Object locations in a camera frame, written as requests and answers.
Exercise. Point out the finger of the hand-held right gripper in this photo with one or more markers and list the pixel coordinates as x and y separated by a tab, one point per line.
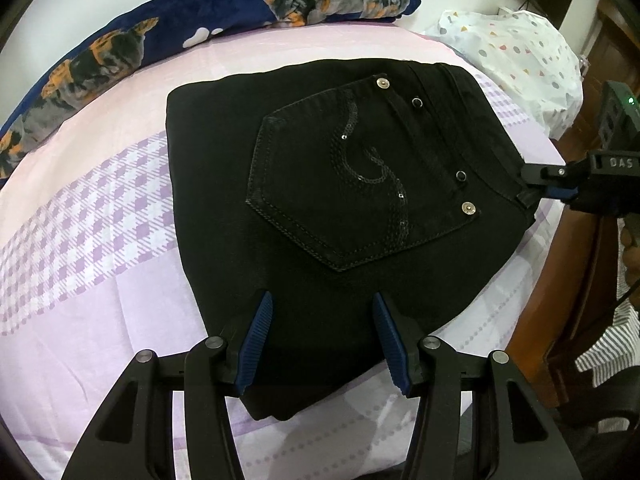
557	192
550	172

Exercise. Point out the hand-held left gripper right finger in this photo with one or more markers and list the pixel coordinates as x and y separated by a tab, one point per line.
392	340

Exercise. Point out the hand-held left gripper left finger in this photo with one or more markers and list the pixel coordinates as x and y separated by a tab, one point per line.
256	335

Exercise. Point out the black pants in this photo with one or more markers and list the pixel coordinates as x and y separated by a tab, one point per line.
300	260

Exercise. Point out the person's right hand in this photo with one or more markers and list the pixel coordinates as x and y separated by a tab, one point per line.
631	260

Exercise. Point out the white dotted pillow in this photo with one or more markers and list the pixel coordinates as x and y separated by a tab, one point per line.
525	60

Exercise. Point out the wooden door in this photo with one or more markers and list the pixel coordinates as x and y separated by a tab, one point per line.
612	35

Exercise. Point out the person's striped shirt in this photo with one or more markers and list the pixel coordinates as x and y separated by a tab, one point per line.
610	345

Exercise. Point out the pink purple checked bedsheet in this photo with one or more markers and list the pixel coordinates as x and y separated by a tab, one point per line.
100	210

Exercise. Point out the wooden bed frame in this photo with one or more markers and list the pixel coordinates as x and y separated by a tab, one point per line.
570	270

